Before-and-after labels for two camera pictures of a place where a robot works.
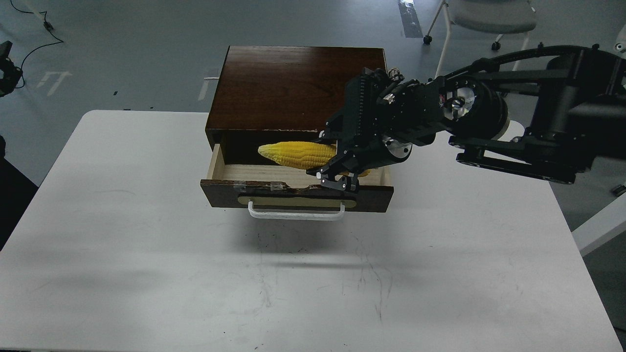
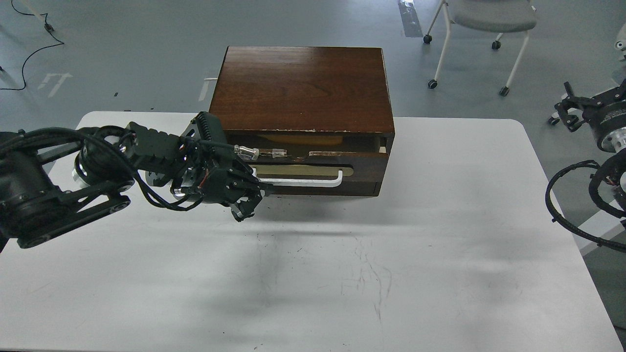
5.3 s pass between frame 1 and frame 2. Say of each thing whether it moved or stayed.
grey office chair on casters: stayed
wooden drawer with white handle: moved
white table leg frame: stayed
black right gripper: moved
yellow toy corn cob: moved
